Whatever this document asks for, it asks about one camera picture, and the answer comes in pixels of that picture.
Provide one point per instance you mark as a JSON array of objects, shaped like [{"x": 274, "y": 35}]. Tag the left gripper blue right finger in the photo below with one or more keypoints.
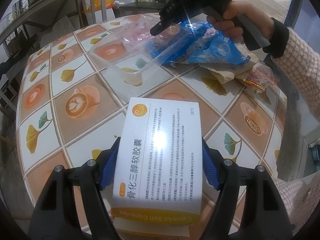
[{"x": 211, "y": 161}]

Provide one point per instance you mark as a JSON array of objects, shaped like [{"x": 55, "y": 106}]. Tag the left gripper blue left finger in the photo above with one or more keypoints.
[{"x": 107, "y": 164}]

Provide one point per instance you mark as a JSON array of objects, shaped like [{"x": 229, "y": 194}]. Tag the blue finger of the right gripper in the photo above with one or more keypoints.
[{"x": 165, "y": 28}]

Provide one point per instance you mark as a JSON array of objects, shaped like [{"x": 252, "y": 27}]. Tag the blue Yakult plastic bag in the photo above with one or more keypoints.
[{"x": 192, "y": 43}]

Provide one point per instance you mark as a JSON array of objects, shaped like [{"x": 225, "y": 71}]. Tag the clear plastic food container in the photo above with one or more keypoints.
[{"x": 132, "y": 50}]

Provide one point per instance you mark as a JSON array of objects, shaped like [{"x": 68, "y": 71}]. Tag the white yellow medicine box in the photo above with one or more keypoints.
[{"x": 157, "y": 187}]

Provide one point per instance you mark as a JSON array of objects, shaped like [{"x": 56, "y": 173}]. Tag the beige paper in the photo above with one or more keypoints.
[{"x": 225, "y": 72}]

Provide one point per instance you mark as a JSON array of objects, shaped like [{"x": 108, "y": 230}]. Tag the clear red plastic bags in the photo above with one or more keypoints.
[{"x": 258, "y": 78}]

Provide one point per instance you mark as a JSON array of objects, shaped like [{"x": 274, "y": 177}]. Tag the left forearm pink sweater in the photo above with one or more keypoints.
[{"x": 300, "y": 198}]

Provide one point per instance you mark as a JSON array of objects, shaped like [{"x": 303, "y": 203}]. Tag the person's right hand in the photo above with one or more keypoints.
[{"x": 236, "y": 11}]

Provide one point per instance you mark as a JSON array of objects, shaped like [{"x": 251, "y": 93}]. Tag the yellow plastic bag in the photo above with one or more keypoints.
[{"x": 97, "y": 5}]

